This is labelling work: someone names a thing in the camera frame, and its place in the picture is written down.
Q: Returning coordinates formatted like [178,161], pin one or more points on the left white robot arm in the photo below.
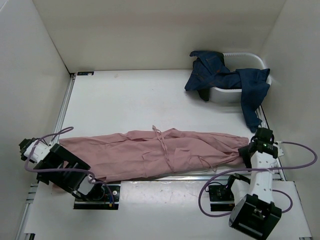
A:
[55,164]

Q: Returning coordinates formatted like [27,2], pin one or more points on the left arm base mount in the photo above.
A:
[98,197]

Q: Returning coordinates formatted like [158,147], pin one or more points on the white plastic basket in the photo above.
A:
[249,68]

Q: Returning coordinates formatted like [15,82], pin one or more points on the aluminium front rail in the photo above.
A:
[156,187]

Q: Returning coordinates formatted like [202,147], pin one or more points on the aluminium left rail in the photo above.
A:
[65,103]

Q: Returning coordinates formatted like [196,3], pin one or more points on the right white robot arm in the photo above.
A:
[255,213]

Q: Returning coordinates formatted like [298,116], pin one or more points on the dark blue jeans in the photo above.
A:
[209,71]

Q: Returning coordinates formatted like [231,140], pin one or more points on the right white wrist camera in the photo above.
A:
[280,151]

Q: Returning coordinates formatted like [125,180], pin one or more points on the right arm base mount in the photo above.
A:
[231,198]

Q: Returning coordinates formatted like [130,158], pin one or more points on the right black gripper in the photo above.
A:
[243,151]

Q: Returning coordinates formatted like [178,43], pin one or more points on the pink trousers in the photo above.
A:
[145,154]

